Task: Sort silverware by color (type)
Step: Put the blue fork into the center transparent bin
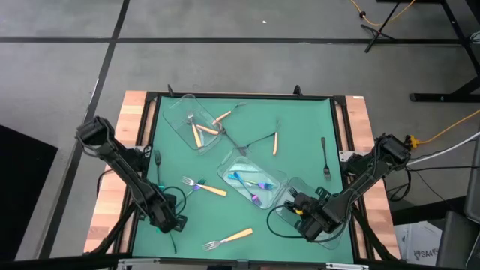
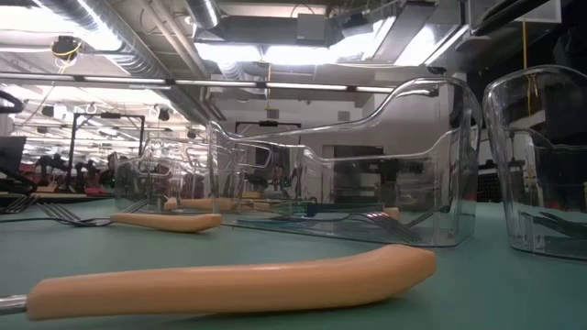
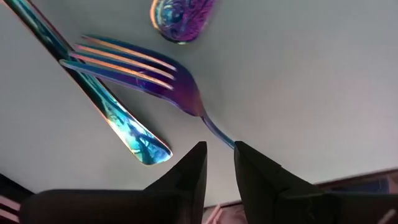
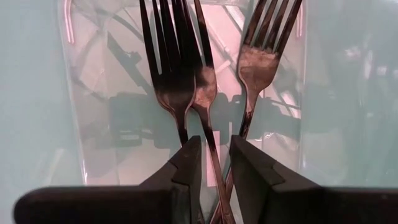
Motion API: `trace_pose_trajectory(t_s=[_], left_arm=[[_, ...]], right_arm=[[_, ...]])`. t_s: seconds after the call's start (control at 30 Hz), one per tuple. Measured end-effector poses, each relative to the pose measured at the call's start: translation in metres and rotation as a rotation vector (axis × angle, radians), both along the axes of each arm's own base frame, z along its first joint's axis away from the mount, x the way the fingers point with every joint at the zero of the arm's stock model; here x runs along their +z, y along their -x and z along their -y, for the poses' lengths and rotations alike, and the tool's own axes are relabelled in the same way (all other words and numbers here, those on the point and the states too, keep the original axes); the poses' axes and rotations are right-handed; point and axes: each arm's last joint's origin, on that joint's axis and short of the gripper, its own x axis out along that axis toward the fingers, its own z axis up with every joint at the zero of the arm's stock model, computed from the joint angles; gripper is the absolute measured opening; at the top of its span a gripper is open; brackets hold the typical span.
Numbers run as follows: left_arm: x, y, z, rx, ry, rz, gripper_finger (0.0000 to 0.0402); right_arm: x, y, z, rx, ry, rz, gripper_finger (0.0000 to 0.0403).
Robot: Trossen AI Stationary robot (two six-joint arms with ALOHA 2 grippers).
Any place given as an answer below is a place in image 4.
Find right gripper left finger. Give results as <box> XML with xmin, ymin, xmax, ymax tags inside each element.
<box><xmin>12</xmin><ymin>135</ymin><xmax>203</xmax><ymax>224</ymax></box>

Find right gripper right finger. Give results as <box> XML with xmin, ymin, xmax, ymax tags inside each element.
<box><xmin>230</xmin><ymin>135</ymin><xmax>398</xmax><ymax>224</ymax></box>

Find black metal fork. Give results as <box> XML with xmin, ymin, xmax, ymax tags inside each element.
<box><xmin>172</xmin><ymin>0</ymin><xmax>236</xmax><ymax>224</ymax></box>
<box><xmin>138</xmin><ymin>0</ymin><xmax>197</xmax><ymax>147</ymax></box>
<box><xmin>210</xmin><ymin>0</ymin><xmax>304</xmax><ymax>224</ymax></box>

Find green table mat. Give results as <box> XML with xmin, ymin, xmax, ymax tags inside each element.
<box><xmin>0</xmin><ymin>0</ymin><xmax>398</xmax><ymax>224</ymax></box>

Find clear plastic tray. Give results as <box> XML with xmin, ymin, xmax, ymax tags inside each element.
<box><xmin>57</xmin><ymin>0</ymin><xmax>307</xmax><ymax>224</ymax></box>

